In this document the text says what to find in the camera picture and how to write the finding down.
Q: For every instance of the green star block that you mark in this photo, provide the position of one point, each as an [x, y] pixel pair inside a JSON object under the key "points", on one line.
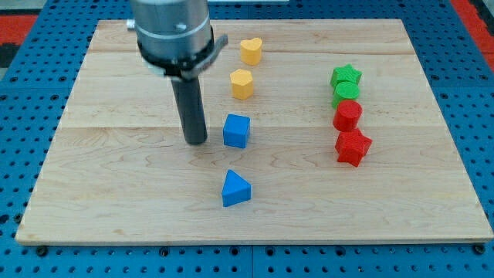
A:
{"points": [[345, 73]]}

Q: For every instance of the blue cube block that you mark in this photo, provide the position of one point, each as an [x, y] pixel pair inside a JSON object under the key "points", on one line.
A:
{"points": [[236, 131]]}

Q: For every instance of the red cylinder block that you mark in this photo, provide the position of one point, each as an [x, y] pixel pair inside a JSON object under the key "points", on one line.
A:
{"points": [[347, 115]]}

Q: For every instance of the yellow heart block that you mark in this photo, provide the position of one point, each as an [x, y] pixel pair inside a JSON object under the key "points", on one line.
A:
{"points": [[251, 51]]}

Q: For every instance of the wooden board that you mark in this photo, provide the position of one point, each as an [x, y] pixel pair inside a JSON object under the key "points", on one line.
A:
{"points": [[320, 132]]}

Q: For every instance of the red star block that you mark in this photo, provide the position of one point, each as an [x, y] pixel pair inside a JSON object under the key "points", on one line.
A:
{"points": [[352, 146]]}

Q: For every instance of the blue triangle block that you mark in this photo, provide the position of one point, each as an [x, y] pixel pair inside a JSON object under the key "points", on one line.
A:
{"points": [[235, 189]]}

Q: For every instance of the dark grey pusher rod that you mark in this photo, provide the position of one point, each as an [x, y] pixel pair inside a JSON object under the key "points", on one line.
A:
{"points": [[187, 94]]}

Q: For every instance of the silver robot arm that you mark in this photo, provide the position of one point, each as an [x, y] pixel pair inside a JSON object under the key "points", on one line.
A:
{"points": [[176, 37]]}

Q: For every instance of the green cylinder block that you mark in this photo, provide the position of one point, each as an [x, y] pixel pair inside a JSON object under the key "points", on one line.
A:
{"points": [[345, 91]]}

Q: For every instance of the yellow hexagon block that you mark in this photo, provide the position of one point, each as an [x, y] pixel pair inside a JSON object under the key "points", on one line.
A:
{"points": [[242, 84]]}

